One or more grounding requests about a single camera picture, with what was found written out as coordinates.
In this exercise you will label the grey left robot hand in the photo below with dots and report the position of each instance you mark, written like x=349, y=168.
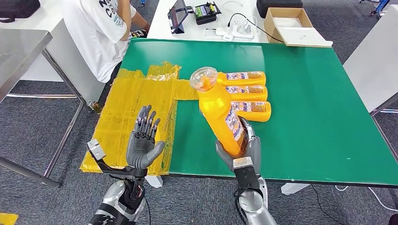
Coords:
x=141, y=152

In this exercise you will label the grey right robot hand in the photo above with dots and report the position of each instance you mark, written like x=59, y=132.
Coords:
x=255, y=149

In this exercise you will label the orange bottle clear cap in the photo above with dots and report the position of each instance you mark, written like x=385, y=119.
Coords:
x=255, y=113
x=217, y=115
x=248, y=79
x=252, y=93

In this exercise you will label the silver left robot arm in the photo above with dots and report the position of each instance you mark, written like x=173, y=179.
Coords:
x=115, y=198

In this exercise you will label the white table foot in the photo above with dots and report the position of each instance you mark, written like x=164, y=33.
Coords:
x=293, y=188
x=154, y=181

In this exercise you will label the white table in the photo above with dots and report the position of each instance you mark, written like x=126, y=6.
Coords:
x=71, y=74
x=371, y=62

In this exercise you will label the white charger plug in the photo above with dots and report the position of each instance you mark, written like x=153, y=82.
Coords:
x=228, y=37

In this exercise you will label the white power strip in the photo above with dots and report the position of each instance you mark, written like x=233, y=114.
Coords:
x=242, y=31

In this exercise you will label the small black yellow object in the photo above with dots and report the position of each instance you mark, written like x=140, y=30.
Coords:
x=140, y=33

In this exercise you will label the open cardboard box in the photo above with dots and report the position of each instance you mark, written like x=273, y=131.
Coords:
x=290, y=30

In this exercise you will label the white desk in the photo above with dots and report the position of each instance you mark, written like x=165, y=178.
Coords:
x=199, y=33

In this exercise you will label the person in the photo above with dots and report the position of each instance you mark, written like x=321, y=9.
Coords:
x=93, y=31

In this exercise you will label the black tablet on stand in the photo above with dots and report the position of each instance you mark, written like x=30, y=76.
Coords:
x=178, y=15

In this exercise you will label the black hard case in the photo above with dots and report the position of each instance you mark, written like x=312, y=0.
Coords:
x=278, y=6

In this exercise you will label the black green electronic device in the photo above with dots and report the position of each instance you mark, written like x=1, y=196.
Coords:
x=205, y=13

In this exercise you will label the yellow floor tape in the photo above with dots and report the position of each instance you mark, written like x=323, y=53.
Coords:
x=7, y=219

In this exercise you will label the steel table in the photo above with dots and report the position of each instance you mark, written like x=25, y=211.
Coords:
x=18, y=52

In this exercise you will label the black bag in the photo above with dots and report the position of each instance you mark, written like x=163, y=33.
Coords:
x=15, y=8

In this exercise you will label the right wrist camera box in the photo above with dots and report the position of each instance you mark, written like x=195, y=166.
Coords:
x=245, y=174

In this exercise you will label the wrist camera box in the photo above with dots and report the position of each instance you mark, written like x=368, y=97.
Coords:
x=245, y=174
x=97, y=150

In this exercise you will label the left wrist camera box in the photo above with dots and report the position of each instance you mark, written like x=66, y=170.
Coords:
x=97, y=150

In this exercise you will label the blue metal frame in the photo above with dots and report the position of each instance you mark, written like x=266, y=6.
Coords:
x=377, y=6

